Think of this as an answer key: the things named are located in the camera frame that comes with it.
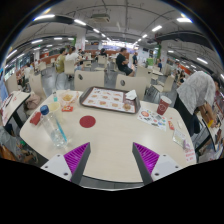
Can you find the flat round red coaster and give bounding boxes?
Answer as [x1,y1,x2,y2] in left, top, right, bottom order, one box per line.
[79,115,97,129]

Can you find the red paper cup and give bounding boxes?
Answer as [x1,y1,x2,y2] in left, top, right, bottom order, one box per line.
[156,95,173,116]

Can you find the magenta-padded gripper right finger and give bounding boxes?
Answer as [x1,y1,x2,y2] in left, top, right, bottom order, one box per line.
[131,142,184,185]

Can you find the printed paper flyer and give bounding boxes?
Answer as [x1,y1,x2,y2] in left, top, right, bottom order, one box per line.
[137,107,168,132]

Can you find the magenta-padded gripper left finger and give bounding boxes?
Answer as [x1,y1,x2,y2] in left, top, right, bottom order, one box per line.
[40,142,92,185]

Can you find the neighbouring beige table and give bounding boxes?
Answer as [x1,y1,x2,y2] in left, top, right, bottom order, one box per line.
[0,90,32,129]

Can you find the person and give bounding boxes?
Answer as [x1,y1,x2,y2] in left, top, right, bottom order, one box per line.
[173,70,221,138]
[54,47,68,74]
[115,47,136,78]
[65,45,82,64]

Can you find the crumpled white napkin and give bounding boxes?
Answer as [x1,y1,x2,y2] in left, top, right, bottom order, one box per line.
[125,89,138,101]

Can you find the flat red pouch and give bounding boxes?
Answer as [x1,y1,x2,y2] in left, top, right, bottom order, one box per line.
[29,111,43,126]

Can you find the clear blue-capped water bottle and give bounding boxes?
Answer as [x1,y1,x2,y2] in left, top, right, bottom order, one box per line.
[39,104,69,149]

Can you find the brown food tray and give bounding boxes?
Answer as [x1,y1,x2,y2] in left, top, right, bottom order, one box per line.
[78,86,142,115]

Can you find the clear bag of fries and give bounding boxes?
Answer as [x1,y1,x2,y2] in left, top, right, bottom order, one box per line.
[59,89,80,108]

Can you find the ceiling strip lights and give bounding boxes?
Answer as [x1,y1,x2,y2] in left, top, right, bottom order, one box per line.
[4,13,209,64]

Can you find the red sauce packet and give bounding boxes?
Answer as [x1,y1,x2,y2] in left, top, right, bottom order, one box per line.
[61,105,74,113]

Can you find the ceiling air conditioner unit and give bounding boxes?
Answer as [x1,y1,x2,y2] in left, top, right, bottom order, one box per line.
[89,13,111,24]

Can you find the beige chair with round hole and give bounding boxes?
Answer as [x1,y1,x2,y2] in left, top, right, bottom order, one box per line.
[73,69,106,93]
[114,73,148,101]

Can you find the pink bag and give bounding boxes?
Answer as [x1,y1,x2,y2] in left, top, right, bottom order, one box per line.
[25,92,42,110]

